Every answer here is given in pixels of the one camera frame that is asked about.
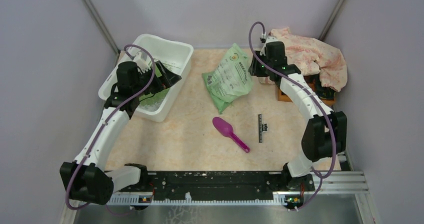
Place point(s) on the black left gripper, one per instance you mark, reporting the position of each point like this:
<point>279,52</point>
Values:
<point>167,79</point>

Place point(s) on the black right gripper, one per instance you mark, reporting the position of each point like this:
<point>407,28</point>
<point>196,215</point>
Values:
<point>254,70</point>

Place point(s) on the white plastic litter box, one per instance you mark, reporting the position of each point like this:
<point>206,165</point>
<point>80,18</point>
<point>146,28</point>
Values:
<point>175,54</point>

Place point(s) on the green cat litter bag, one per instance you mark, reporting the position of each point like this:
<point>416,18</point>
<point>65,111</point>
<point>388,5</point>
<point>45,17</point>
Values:
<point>230,80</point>

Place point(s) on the black bag clip strip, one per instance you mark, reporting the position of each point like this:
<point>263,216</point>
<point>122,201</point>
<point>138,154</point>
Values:
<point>262,127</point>

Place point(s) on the purple plastic scoop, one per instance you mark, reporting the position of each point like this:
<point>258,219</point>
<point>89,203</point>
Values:
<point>226,130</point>

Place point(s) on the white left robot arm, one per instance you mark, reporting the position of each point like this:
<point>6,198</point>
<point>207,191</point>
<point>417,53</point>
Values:
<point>85,178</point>

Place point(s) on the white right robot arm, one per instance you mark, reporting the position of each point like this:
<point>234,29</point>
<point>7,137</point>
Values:
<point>326,130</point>

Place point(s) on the green litter in box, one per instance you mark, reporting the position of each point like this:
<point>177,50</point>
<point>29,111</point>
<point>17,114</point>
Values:
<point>155,97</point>

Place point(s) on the pink patterned cloth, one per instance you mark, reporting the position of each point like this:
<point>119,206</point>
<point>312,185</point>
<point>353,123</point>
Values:
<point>313,56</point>

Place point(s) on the wooden tray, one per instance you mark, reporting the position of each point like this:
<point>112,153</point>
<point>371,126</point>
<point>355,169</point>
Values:
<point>310,81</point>

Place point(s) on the dark patterned item right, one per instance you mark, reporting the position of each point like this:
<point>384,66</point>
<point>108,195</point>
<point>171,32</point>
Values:
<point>324,93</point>

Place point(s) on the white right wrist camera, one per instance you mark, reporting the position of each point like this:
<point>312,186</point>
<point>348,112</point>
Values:
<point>265,41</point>

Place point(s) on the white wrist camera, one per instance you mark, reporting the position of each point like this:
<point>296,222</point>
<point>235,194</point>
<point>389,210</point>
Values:
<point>141,60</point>
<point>265,41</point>

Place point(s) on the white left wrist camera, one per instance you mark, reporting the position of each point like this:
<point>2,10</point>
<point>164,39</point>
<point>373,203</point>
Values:
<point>141,60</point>

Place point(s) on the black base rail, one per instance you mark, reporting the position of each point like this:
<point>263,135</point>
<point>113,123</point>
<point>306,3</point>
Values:
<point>215,188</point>

